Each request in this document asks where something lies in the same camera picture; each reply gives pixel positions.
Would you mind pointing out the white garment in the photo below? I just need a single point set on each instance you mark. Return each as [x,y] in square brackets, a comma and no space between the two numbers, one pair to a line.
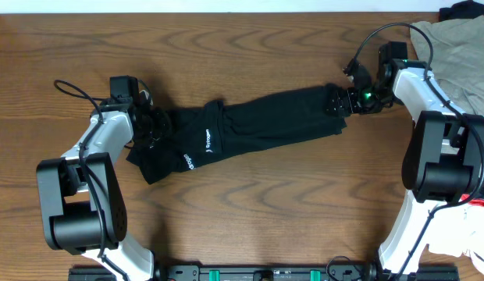
[459,231]

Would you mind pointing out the red and black garment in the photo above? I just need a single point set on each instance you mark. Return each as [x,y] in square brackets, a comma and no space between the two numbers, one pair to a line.
[477,201]

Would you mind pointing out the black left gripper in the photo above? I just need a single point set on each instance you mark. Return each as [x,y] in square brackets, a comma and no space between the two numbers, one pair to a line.
[163,127]

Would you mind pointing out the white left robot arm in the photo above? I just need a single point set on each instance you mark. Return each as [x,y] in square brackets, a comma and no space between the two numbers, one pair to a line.
[82,207]

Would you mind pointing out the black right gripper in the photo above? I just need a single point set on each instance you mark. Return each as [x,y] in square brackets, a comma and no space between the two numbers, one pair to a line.
[350,94]

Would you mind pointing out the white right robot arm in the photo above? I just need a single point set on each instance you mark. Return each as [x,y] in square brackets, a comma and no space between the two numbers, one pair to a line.
[442,170]

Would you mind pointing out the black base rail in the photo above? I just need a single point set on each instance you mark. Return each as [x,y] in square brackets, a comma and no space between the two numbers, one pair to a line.
[338,270]

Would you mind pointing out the khaki folded garment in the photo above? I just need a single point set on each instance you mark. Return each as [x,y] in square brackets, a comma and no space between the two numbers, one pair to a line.
[458,60]

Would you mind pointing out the black garment at corner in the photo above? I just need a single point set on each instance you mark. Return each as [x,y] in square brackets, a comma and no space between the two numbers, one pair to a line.
[465,10]

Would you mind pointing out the black t-shirt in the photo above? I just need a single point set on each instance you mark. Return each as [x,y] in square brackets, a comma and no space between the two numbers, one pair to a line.
[216,131]

